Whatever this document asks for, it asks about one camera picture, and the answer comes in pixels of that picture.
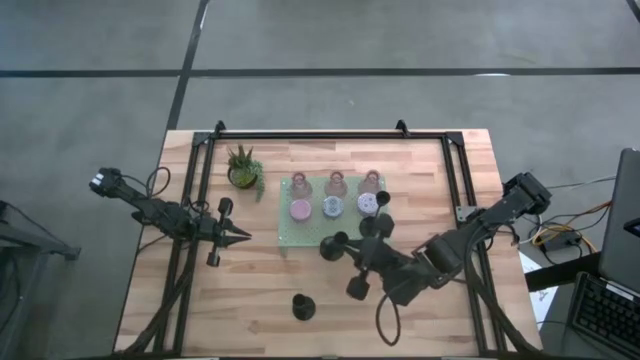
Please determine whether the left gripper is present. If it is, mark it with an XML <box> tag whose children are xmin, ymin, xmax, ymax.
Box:
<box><xmin>196</xmin><ymin>197</ymin><xmax>254</xmax><ymax>269</ymax></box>

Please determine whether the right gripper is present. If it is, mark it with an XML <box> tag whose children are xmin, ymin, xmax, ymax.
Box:
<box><xmin>341</xmin><ymin>213</ymin><xmax>402</xmax><ymax>303</ymax></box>

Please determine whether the white purple patterned round candle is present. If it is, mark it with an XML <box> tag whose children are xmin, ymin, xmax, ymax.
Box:
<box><xmin>356</xmin><ymin>192</ymin><xmax>380</xmax><ymax>217</ymax></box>

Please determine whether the grey patterned round candle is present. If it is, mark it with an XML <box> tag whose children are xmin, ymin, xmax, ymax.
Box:
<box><xmin>321</xmin><ymin>195</ymin><xmax>345</xmax><ymax>220</ymax></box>

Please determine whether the pink round candle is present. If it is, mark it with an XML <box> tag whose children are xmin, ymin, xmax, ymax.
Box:
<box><xmin>288</xmin><ymin>198</ymin><xmax>313</xmax><ymax>223</ymax></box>

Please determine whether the pink ribbed glass candle holder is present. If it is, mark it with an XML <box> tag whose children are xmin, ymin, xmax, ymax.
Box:
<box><xmin>323</xmin><ymin>169</ymin><xmax>350</xmax><ymax>199</ymax></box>
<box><xmin>289</xmin><ymin>171</ymin><xmax>314</xmax><ymax>201</ymax></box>
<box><xmin>357</xmin><ymin>168</ymin><xmax>385</xmax><ymax>197</ymax></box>

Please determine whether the green perforated metal shelf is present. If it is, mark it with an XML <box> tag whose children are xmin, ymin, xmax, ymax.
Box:
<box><xmin>277</xmin><ymin>174</ymin><xmax>392</xmax><ymax>257</ymax></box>

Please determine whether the potted green succulent plant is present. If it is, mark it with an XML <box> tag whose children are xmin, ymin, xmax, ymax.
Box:
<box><xmin>225</xmin><ymin>144</ymin><xmax>266</xmax><ymax>204</ymax></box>

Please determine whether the white paper sheet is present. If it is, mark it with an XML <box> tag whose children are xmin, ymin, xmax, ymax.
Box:
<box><xmin>517</xmin><ymin>249</ymin><xmax>559</xmax><ymax>331</ymax></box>

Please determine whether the grey metal cart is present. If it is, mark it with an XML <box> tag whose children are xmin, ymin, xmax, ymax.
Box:
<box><xmin>0</xmin><ymin>199</ymin><xmax>82</xmax><ymax>360</ymax></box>

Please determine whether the black desk bar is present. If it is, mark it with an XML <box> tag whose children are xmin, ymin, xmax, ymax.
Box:
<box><xmin>523</xmin><ymin>252</ymin><xmax>601</xmax><ymax>294</ymax></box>

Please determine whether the black power adapter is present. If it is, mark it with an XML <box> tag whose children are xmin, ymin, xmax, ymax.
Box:
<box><xmin>542</xmin><ymin>232</ymin><xmax>584</xmax><ymax>253</ymax></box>

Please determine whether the black keyboard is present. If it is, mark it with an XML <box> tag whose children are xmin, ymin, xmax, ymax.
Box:
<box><xmin>569</xmin><ymin>272</ymin><xmax>640</xmax><ymax>359</ymax></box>

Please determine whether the grey laptop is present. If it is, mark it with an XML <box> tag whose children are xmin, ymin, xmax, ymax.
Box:
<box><xmin>598</xmin><ymin>147</ymin><xmax>640</xmax><ymax>296</ymax></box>

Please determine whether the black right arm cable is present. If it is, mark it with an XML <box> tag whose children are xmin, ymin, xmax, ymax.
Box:
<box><xmin>374</xmin><ymin>292</ymin><xmax>402</xmax><ymax>347</ymax></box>

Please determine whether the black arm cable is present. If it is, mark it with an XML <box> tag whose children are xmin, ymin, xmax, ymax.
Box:
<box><xmin>144</xmin><ymin>166</ymin><xmax>172</xmax><ymax>199</ymax></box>
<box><xmin>374</xmin><ymin>292</ymin><xmax>402</xmax><ymax>347</ymax></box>

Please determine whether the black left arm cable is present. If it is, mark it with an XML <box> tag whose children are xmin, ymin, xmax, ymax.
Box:
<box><xmin>144</xmin><ymin>166</ymin><xmax>172</xmax><ymax>199</ymax></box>

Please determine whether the black aluminium table frame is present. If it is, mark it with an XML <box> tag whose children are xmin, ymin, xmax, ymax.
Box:
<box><xmin>115</xmin><ymin>119</ymin><xmax>544</xmax><ymax>357</ymax></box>

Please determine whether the yellow floor cable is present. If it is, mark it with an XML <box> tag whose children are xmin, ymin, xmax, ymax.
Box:
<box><xmin>530</xmin><ymin>223</ymin><xmax>599</xmax><ymax>254</ymax></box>

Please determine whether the white floor cable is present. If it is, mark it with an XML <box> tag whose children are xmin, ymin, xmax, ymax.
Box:
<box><xmin>544</xmin><ymin>174</ymin><xmax>617</xmax><ymax>192</ymax></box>

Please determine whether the orange floor cable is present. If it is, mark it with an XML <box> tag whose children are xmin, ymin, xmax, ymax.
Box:
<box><xmin>574</xmin><ymin>199</ymin><xmax>614</xmax><ymax>217</ymax></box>

